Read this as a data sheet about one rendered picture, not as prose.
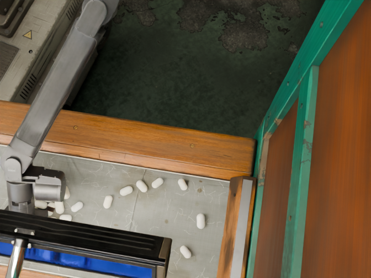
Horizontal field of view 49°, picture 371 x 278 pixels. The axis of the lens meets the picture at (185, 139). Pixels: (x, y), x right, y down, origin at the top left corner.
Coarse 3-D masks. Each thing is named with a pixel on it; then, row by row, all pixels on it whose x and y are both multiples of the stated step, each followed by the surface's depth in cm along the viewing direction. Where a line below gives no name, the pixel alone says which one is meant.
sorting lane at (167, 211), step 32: (64, 160) 108; (96, 160) 108; (0, 192) 106; (96, 192) 105; (160, 192) 105; (192, 192) 105; (224, 192) 105; (96, 224) 103; (128, 224) 103; (160, 224) 103; (192, 224) 103; (0, 256) 102; (192, 256) 101
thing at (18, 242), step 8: (24, 232) 67; (32, 232) 67; (16, 240) 66; (24, 240) 66; (16, 248) 65; (24, 248) 66; (16, 256) 65; (24, 256) 66; (8, 264) 65; (16, 264) 65; (8, 272) 64; (16, 272) 64
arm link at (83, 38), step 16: (96, 0) 73; (80, 16) 74; (96, 16) 74; (80, 32) 75; (96, 32) 75; (64, 48) 79; (80, 48) 79; (64, 64) 80; (80, 64) 80; (48, 80) 81; (64, 80) 81; (48, 96) 82; (64, 96) 83; (32, 112) 84; (48, 112) 84; (32, 128) 85; (48, 128) 86; (16, 144) 86; (32, 144) 86; (0, 160) 87; (32, 160) 91
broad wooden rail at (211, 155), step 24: (0, 120) 109; (72, 120) 108; (96, 120) 108; (120, 120) 108; (0, 144) 110; (48, 144) 107; (72, 144) 106; (96, 144) 106; (120, 144) 106; (144, 144) 106; (168, 144) 106; (192, 144) 106; (216, 144) 105; (240, 144) 105; (168, 168) 106; (192, 168) 105; (216, 168) 104; (240, 168) 104
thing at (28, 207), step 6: (12, 204) 93; (18, 204) 93; (24, 204) 93; (30, 204) 94; (12, 210) 93; (18, 210) 93; (24, 210) 93; (30, 210) 95; (36, 210) 99; (42, 210) 99
